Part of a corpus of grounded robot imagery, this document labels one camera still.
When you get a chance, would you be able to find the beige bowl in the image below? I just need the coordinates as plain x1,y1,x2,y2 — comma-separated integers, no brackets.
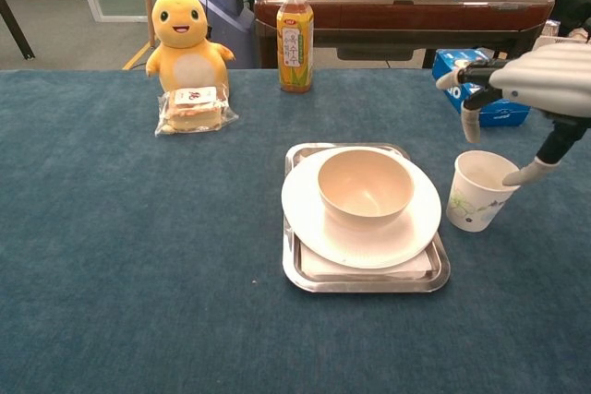
317,148,416,232

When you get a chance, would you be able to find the white plastic basket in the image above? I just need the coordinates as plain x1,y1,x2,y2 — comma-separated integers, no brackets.
535,18,591,50

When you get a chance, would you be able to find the blue Oreo cookie box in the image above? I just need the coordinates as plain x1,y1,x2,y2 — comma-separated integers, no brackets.
431,48,532,128

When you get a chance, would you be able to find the yellow plush dinosaur toy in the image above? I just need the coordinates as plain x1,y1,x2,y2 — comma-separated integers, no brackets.
145,0,236,93

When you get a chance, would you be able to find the brown mahjong table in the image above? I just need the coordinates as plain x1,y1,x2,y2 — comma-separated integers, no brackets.
253,0,556,69

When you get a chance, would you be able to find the corn tea bottle yellow cap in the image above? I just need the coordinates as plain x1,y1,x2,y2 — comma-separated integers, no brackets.
275,0,315,94

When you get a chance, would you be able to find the white round plate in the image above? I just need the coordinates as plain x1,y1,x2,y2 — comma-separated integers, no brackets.
280,147,443,270

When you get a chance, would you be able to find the silver metal tray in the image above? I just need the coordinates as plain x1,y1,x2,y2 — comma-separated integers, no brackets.
282,142,452,294

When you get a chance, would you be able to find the floral paper cup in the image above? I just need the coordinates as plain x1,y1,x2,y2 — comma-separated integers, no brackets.
445,149,522,233

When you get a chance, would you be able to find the wrapped sandwich cake package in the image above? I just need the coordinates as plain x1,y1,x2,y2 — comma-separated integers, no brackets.
154,85,240,137

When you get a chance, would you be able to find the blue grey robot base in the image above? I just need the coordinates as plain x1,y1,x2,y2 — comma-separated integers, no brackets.
189,0,256,69

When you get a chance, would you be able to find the dark table leg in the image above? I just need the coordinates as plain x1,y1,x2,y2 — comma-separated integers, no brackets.
0,0,37,61

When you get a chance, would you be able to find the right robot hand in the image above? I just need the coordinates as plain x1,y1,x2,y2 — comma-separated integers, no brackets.
435,42,591,187

